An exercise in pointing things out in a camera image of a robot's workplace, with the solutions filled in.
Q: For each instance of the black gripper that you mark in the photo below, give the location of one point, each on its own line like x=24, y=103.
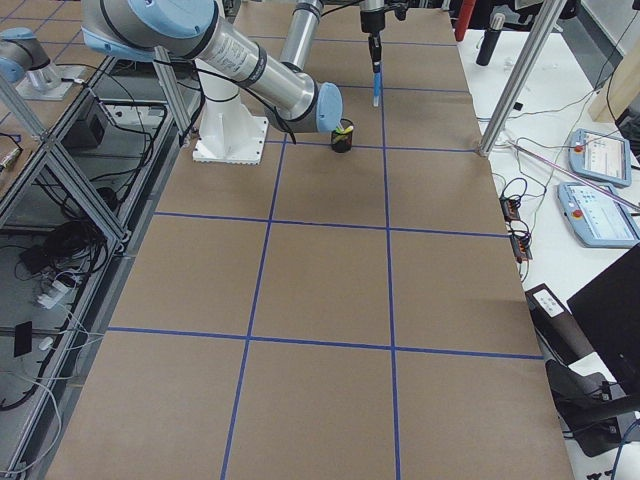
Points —
x=371, y=22

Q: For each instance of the blue marker pen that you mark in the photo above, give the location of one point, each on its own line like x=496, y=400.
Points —
x=377, y=88

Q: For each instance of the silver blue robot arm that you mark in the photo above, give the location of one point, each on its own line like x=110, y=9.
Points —
x=307, y=16
x=132, y=30

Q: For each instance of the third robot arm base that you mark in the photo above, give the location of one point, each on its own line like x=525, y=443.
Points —
x=26, y=64

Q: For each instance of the red cylinder bottle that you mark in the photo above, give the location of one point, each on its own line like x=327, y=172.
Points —
x=464, y=16

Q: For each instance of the black mesh pen cup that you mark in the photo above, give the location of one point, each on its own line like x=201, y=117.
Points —
x=342, y=143

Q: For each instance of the black steel water bottle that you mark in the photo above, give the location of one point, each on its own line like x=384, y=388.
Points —
x=490, y=39

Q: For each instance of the long metal reacher rod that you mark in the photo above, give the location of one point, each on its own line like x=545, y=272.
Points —
x=557, y=168

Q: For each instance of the black orange adapter board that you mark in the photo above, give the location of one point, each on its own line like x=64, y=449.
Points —
x=510, y=209
x=520, y=248

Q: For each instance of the far teach pendant tablet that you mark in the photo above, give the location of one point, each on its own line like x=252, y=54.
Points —
x=601, y=157

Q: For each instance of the teach pendant tablet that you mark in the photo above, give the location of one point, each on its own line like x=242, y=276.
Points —
x=601, y=157
x=597, y=220

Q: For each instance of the near teach pendant tablet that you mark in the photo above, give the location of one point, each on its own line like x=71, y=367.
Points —
x=597, y=220

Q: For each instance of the black box on shelf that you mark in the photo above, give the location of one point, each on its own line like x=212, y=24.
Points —
x=89, y=128

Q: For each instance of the black monitor screen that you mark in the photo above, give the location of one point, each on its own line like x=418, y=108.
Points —
x=607, y=312

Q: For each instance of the white power strip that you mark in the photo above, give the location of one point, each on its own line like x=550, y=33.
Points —
x=56, y=292

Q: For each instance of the black phone on shelf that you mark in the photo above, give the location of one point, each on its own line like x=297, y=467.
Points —
x=23, y=338

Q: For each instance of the aluminium frame post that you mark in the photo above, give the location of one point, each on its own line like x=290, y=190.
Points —
x=535, y=42

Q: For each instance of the aluminium extrusion side frame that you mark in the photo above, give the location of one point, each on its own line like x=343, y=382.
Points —
x=78, y=216

